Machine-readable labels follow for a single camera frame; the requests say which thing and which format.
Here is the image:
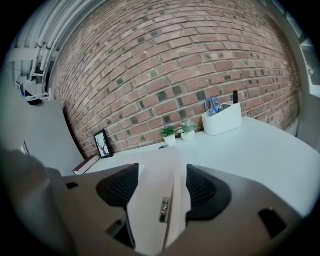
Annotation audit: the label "dark red book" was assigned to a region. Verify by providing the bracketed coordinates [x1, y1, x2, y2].
[72, 154, 101, 176]

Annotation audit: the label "small green potted plant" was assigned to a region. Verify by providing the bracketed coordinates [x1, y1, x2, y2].
[160, 125, 177, 148]

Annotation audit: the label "white desk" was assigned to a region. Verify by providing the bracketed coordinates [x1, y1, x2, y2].
[82, 116, 318, 219]

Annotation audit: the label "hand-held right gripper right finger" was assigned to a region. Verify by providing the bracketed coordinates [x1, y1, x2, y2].
[164, 163, 308, 256]

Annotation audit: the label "small pale potted plant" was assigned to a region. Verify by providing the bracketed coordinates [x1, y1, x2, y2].
[176, 118, 199, 142]

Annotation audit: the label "blue scissors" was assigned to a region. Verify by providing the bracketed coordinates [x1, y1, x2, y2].
[205, 97, 222, 114]

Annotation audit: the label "beige box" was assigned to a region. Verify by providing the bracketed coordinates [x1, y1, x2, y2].
[125, 145, 193, 254]

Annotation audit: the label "white ceiling pipes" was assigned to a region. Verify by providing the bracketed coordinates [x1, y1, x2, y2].
[31, 0, 85, 74]

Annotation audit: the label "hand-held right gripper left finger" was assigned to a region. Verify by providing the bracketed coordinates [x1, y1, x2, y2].
[37, 162, 140, 256]

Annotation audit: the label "black framed deer picture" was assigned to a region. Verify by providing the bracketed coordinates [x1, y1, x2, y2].
[93, 129, 114, 160]

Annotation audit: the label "white pen holder tray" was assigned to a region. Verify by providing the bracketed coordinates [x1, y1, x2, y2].
[201, 101, 243, 137]

